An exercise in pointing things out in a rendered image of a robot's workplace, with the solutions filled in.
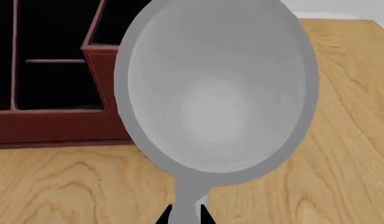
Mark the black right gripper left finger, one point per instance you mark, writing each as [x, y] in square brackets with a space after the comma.
[165, 218]

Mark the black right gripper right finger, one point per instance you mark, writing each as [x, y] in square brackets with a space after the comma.
[206, 217]

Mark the grey frying pan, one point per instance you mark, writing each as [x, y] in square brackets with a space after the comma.
[216, 93]

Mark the dark red compartment caddy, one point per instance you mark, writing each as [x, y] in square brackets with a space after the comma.
[54, 126]

